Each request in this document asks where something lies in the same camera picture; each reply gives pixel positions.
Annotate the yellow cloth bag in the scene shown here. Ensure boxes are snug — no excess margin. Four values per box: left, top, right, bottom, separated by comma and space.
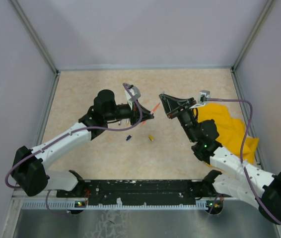
194, 103, 246, 157

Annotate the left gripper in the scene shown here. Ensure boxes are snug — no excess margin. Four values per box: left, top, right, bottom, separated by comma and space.
105, 100, 154, 127

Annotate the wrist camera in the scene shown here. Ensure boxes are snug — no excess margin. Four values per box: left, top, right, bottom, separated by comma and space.
123, 83, 141, 109
190, 90, 211, 109

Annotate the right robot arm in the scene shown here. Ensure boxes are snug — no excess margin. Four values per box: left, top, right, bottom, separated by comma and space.
159, 90, 281, 225

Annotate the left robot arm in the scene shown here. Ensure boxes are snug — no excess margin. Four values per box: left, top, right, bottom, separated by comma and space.
10, 86, 154, 197

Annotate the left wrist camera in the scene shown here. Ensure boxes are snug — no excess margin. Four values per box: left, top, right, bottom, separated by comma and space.
123, 83, 141, 109

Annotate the orange pen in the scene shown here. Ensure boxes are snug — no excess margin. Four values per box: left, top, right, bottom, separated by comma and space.
141, 103, 160, 126

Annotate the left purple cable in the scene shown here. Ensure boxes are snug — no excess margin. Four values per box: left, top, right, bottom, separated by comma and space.
5, 83, 143, 218

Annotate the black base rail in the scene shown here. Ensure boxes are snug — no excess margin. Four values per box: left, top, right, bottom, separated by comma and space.
57, 179, 216, 206

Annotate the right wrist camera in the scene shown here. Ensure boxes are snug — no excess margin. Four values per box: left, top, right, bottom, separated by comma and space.
190, 90, 211, 109

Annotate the white slotted cable duct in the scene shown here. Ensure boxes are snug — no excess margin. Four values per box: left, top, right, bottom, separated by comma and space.
21, 199, 223, 211

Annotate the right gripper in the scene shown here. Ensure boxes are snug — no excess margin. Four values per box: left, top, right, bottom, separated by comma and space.
160, 93, 198, 142

